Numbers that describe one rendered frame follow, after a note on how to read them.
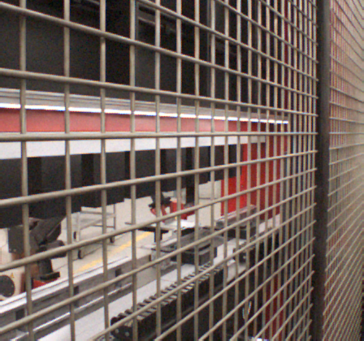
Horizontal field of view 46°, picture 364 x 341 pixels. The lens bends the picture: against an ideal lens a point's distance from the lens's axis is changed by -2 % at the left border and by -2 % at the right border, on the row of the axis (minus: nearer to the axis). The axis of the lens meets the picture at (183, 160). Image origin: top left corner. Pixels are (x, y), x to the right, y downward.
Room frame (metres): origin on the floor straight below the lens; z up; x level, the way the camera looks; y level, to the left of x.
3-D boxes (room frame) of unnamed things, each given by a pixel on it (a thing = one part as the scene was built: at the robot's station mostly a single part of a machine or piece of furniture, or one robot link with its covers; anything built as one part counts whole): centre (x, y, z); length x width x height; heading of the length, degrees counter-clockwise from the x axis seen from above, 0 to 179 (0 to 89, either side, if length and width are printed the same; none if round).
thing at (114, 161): (1.36, 0.26, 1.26); 0.15 x 0.09 x 0.17; 150
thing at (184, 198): (1.86, -0.03, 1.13); 0.10 x 0.02 x 0.10; 150
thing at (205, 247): (1.44, 0.03, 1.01); 0.26 x 0.12 x 0.05; 60
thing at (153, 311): (0.99, 0.01, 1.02); 0.44 x 0.06 x 0.04; 150
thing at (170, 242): (1.81, 0.00, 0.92); 0.39 x 0.06 x 0.10; 150
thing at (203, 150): (1.88, -0.04, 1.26); 0.15 x 0.09 x 0.17; 150
